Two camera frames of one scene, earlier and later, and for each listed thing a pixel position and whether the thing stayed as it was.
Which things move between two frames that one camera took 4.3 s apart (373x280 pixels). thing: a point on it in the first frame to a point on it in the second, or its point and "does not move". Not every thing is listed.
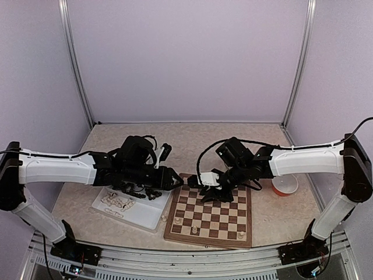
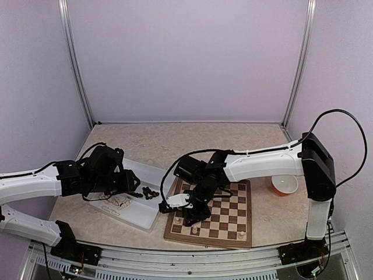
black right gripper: x=213 y=193 to x=198 y=214
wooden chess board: x=215 y=223 does not move
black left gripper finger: x=175 y=179 to x=134 y=181
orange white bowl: x=284 y=185 does not move
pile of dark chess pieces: x=128 y=190 does not move
